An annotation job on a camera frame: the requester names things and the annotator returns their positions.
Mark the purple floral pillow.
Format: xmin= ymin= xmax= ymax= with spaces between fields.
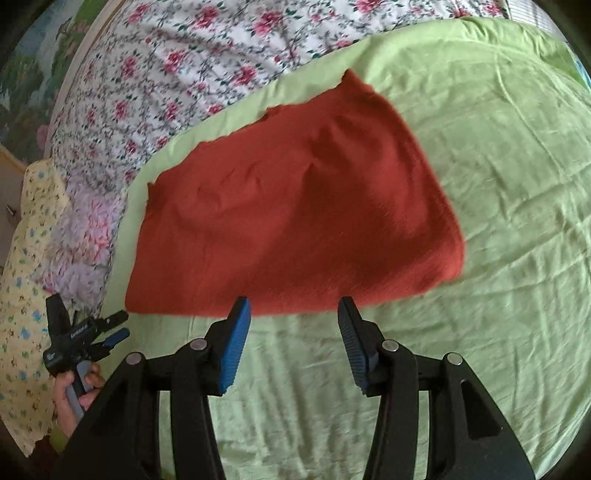
xmin=34 ymin=180 xmax=127 ymax=315

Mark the yellow floral pillow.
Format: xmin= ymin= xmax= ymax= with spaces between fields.
xmin=0 ymin=159 xmax=70 ymax=455

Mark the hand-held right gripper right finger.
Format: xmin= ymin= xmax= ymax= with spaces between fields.
xmin=337 ymin=296 xmax=536 ymax=480

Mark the wooden bedside cabinet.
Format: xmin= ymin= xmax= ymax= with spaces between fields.
xmin=0 ymin=143 xmax=29 ymax=273

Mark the wall poster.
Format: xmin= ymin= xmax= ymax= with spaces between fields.
xmin=0 ymin=0 xmax=100 ymax=158

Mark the white floral quilt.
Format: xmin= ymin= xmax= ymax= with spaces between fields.
xmin=44 ymin=0 xmax=509 ymax=195

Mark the rust red knit sweater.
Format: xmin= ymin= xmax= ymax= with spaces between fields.
xmin=124 ymin=68 xmax=467 ymax=317

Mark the person's left hand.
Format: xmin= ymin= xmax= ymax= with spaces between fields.
xmin=52 ymin=362 xmax=106 ymax=438

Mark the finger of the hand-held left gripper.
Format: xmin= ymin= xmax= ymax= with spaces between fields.
xmin=93 ymin=310 xmax=130 ymax=334
xmin=98 ymin=329 xmax=130 ymax=355

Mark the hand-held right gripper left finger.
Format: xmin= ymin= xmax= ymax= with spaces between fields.
xmin=69 ymin=296 xmax=252 ymax=480

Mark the light green bed sheet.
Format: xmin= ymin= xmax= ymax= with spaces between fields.
xmin=46 ymin=16 xmax=591 ymax=480

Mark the teal cloth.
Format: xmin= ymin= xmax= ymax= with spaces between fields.
xmin=571 ymin=50 xmax=591 ymax=90

